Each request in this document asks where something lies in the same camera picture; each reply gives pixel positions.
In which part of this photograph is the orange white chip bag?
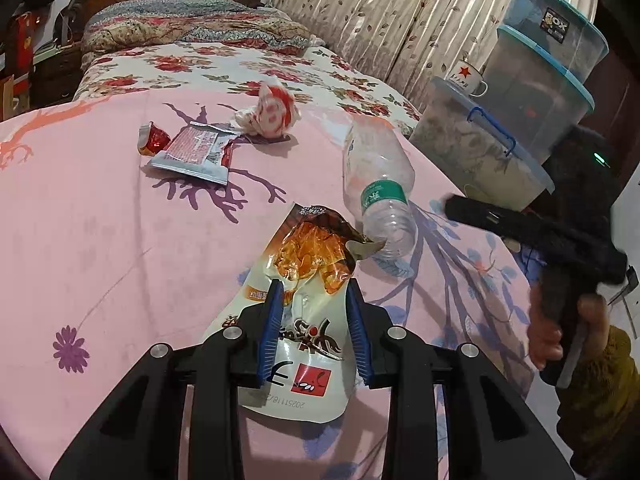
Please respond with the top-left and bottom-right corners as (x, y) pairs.
(205, 204), (382, 424)

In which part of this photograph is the clear plastic water bottle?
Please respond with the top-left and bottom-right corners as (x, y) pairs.
(343, 115), (416, 261)

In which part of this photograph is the silver red foil packet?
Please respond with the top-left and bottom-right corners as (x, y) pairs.
(150, 122), (241, 186)

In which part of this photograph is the red white wrapper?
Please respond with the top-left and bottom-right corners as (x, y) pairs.
(231, 78), (300, 141)

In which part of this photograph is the small red wrapper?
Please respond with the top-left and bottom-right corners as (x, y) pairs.
(137, 122), (171, 156)

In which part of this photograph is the mustard sleeve forearm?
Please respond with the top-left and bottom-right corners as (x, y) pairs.
(556, 326), (639, 479)

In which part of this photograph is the person right hand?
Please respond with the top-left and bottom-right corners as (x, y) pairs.
(527, 282), (612, 372)

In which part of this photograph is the middle clear storage box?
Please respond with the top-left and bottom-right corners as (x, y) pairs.
(477, 25), (594, 162)

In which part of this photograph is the clear storage box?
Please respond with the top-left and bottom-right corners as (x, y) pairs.
(409, 77), (555, 211)
(502, 0), (608, 82)
(477, 25), (594, 162)

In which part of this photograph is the bottom clear storage box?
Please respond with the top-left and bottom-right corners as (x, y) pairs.
(409, 77), (555, 211)

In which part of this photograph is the pink floral tablecloth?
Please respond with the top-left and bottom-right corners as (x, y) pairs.
(1, 90), (534, 479)

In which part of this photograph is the white enamel red star mug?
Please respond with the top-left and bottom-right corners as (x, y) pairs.
(446, 60), (488, 98)

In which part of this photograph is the top clear storage box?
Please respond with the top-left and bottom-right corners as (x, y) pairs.
(502, 0), (608, 82)

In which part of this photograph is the floral bed sheet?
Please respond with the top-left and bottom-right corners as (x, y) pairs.
(74, 42), (421, 138)

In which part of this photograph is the beige leaf pattern curtain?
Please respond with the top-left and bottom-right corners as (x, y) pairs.
(270, 0), (598, 108)

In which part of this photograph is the folded patterned quilt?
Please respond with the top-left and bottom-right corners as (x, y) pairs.
(81, 0), (323, 56)

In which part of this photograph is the dark wooden nightstand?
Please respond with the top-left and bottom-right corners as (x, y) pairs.
(29, 42), (84, 110)

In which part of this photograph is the red gift bag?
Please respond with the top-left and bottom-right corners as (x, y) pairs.
(6, 12), (35, 96)

